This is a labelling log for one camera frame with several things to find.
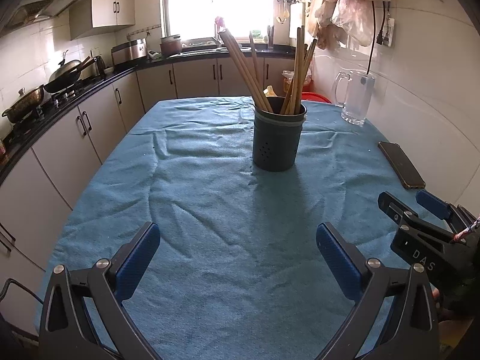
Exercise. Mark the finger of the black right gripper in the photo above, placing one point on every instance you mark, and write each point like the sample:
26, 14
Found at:
393, 207
433, 204

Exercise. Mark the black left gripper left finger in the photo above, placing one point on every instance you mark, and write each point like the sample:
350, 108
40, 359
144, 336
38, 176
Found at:
83, 316

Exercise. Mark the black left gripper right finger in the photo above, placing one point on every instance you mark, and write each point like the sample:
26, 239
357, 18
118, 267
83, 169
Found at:
411, 328

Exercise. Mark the dark grey utensil holder cup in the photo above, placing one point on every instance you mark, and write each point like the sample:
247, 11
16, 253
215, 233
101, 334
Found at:
276, 137

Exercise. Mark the wooden chopstick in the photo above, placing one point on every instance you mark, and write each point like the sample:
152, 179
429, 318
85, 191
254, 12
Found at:
245, 71
285, 109
306, 54
292, 105
302, 67
240, 71
311, 52

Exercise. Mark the lower kitchen cabinets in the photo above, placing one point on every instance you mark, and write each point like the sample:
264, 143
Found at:
89, 182

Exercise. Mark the kitchen cabinets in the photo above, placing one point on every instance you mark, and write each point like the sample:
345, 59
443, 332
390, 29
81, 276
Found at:
89, 182
94, 17

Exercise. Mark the kitchen window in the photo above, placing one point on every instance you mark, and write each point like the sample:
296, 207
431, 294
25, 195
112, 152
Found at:
192, 19

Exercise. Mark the upper kitchen cabinets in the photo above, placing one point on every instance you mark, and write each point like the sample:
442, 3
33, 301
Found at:
94, 17

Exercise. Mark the person's right hand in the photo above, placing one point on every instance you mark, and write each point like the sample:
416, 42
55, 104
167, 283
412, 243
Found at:
438, 300

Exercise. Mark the black smartphone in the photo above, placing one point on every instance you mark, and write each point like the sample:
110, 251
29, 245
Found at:
408, 175

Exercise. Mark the clear glass beer mug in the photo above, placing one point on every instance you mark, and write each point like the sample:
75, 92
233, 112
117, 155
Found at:
358, 93

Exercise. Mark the red plastic basin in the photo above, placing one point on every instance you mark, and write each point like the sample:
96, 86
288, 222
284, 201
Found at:
314, 97

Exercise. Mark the blue table cloth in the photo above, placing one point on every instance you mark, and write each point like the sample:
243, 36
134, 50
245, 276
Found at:
292, 305

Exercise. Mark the yellow plastic bag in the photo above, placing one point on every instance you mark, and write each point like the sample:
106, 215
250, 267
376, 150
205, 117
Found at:
269, 92

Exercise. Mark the pink hanging plastic bag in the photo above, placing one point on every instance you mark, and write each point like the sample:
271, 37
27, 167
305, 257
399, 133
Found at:
335, 22

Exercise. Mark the steel pot on stove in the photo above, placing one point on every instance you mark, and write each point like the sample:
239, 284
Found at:
26, 103

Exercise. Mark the black wok with lid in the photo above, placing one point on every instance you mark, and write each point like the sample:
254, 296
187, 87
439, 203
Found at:
66, 74

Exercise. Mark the black electric kettle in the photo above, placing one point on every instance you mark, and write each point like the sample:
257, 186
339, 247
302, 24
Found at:
99, 67

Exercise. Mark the silver rice cooker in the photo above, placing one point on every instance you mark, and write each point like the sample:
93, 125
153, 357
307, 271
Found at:
129, 51

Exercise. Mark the brown clay pot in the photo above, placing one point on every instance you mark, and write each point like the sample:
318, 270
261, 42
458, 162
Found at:
171, 45

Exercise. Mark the range hood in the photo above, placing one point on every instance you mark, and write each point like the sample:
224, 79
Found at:
28, 12

